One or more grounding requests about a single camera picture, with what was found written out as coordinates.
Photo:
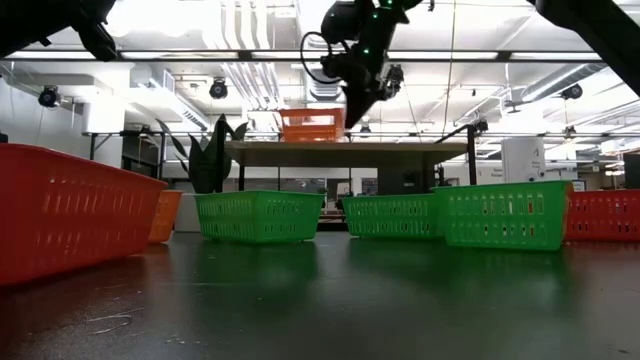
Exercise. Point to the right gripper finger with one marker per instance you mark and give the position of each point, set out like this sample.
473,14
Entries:
357,107

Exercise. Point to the orange plastic slotted basket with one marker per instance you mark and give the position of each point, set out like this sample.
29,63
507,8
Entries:
312,132
167,215
75,215

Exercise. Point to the green plastic slotted basket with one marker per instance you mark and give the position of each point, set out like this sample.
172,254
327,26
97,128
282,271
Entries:
260,217
390,217
505,220

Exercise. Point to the red plastic slotted basket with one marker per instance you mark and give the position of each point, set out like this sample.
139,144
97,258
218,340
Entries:
605,215

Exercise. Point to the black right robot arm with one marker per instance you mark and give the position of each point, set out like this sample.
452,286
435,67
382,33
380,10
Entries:
590,25

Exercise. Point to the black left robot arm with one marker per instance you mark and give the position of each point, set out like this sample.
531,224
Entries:
30,25

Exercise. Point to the light wooden shelf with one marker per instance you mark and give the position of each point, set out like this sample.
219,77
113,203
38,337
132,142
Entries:
345,154

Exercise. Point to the black ceiling spotlight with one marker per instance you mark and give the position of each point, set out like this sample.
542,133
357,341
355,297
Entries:
571,91
49,96
481,125
218,89

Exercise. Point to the snake plant in white pot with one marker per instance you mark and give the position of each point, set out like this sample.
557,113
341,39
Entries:
207,165

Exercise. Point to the white cylindrical kiosk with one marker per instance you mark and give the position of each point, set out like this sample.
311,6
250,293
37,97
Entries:
522,160

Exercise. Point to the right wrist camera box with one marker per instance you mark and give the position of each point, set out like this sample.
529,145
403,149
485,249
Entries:
394,80

